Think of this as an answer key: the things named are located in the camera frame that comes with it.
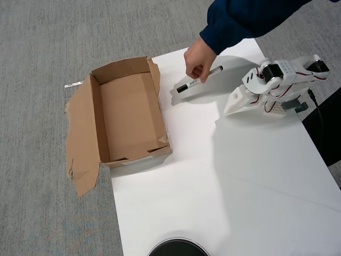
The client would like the white slotted gripper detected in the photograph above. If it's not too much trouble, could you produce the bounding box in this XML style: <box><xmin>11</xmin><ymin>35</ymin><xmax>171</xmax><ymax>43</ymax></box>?
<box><xmin>223</xmin><ymin>66</ymin><xmax>280</xmax><ymax>117</ymax></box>

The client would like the open brown cardboard box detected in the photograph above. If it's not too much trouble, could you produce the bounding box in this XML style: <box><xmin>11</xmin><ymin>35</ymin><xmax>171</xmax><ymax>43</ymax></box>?
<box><xmin>63</xmin><ymin>55</ymin><xmax>174</xmax><ymax>198</ymax></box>

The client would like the forearm in blue sleeve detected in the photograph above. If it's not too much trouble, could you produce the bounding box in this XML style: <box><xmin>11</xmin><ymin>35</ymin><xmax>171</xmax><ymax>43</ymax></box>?
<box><xmin>199</xmin><ymin>0</ymin><xmax>341</xmax><ymax>56</ymax></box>

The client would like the person's bare hand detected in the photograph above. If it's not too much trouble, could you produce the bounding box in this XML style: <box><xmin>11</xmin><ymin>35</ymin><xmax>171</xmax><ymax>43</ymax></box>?
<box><xmin>183</xmin><ymin>36</ymin><xmax>218</xmax><ymax>84</ymax></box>

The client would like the white marker pen black cap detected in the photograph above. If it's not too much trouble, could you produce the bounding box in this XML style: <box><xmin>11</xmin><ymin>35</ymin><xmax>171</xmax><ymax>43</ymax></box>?
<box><xmin>176</xmin><ymin>66</ymin><xmax>223</xmax><ymax>94</ymax></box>

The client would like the black round object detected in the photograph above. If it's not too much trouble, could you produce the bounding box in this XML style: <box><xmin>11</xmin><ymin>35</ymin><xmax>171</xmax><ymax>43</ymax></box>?
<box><xmin>147</xmin><ymin>237</ymin><xmax>211</xmax><ymax>256</ymax></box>

